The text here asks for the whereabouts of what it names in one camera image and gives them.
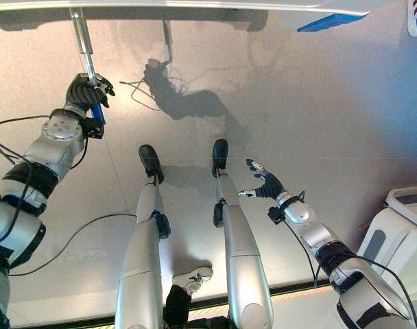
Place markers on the person's leg with white shoe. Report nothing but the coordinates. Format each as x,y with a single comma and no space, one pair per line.
186,291

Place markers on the blue bed panel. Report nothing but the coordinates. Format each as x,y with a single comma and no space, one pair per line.
326,21

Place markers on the white hospital bed footboard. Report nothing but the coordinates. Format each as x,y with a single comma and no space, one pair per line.
181,7

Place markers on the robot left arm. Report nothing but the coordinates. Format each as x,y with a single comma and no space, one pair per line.
26,178

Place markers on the white medical cart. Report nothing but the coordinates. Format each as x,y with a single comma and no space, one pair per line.
398,236

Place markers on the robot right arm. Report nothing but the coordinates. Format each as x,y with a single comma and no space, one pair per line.
335,260

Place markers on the robot left leg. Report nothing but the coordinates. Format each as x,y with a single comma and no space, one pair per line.
143,246

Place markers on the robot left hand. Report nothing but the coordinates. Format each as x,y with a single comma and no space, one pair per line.
81,92

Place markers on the robot leg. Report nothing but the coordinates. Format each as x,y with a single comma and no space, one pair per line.
143,246
241,246

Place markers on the robot right leg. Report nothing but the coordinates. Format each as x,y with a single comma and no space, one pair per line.
241,246

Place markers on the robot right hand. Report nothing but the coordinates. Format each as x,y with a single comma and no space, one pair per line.
269,185

